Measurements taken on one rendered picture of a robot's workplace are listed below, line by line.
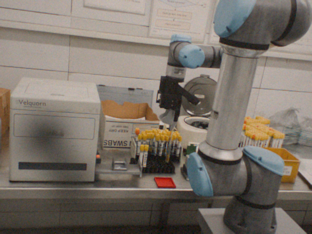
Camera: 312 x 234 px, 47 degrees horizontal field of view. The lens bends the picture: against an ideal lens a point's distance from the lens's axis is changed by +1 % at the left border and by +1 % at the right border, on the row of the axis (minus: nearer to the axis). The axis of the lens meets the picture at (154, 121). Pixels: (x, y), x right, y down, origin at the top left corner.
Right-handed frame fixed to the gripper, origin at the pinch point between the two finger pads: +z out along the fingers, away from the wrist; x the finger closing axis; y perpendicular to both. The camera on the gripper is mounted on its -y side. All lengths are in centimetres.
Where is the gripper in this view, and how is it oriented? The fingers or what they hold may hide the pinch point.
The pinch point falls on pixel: (172, 127)
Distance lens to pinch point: 139.0
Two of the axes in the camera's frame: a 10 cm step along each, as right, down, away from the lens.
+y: -9.7, -0.6, -2.5
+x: 2.1, 3.3, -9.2
